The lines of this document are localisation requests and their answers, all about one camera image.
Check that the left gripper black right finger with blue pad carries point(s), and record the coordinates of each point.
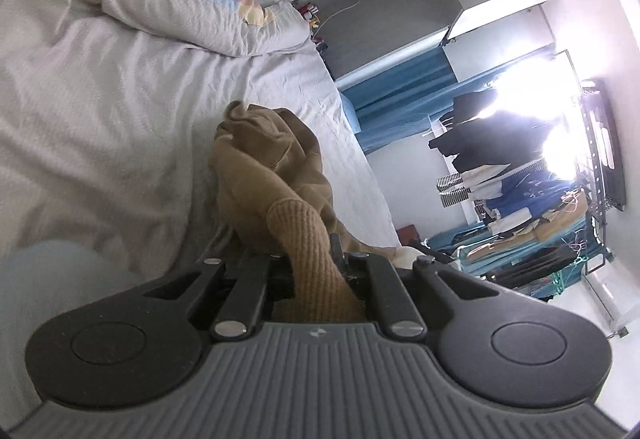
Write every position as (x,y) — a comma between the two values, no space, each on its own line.
(407,304)

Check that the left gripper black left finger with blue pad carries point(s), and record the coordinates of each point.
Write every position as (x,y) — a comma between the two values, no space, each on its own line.
(227,300)

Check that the brown zip hoodie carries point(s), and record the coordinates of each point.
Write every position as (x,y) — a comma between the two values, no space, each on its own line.
(273,194)

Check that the black metal clothes rack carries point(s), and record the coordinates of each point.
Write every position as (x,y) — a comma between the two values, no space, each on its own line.
(605,170)

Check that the striped hanging garment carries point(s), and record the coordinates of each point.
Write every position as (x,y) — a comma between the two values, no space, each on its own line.
(452,190)

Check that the black hanging garment right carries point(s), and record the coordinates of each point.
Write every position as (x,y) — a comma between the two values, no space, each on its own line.
(544,262)

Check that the blue white hanging jacket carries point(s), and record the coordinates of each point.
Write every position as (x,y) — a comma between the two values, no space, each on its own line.
(534,190)

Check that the black hanging coat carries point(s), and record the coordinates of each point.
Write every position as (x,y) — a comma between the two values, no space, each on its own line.
(502,138)

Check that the tan hanging jacket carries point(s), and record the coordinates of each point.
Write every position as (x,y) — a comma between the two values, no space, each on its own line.
(559,220)

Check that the blue curtain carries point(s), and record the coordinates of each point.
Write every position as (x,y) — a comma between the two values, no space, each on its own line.
(403,100)

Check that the grey bed sheet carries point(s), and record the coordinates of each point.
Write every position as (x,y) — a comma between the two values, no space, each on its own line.
(106,134)

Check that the small bottles on nightstand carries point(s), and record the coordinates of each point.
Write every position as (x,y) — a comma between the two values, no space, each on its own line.
(309,11)

